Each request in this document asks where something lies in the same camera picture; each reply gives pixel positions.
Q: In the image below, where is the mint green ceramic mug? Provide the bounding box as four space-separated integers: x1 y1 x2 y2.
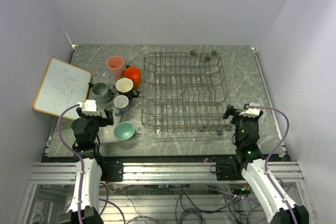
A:
113 122 140 141

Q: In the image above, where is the dark grey glazed mug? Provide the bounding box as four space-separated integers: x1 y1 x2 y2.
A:
91 82 116 104

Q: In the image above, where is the light blue printed mug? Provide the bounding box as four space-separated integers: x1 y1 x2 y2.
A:
113 95 130 116

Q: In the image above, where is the black glossy mug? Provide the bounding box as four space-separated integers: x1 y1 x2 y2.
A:
115 78 140 99

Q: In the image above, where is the pink plastic cup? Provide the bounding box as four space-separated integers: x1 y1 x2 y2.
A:
107 56 125 81

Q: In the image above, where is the orange mug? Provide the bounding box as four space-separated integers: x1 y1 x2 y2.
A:
124 65 142 88

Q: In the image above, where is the clear glass cup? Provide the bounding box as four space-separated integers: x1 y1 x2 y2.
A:
94 71 110 82

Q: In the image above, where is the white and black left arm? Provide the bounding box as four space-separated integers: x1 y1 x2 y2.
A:
57 102 114 223

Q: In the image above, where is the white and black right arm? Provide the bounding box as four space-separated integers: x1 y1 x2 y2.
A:
223 103 310 223

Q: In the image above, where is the yellow framed whiteboard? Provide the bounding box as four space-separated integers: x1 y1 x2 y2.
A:
33 58 92 116

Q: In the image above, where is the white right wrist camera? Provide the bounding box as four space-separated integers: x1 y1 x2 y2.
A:
238 103 263 118

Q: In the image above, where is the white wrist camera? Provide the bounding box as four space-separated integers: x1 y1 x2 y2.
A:
238 103 263 118
76 100 101 117

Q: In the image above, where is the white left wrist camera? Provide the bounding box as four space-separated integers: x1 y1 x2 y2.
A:
76 100 101 117

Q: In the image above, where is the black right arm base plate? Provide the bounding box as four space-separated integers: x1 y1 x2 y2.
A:
209 156 252 181

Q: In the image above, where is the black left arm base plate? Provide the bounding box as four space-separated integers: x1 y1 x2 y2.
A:
75 155 124 183

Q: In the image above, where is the aluminium mounting rail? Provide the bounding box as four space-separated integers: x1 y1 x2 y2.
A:
28 162 305 185

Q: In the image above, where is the grey wire dish rack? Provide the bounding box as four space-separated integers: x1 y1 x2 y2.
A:
141 50 232 135

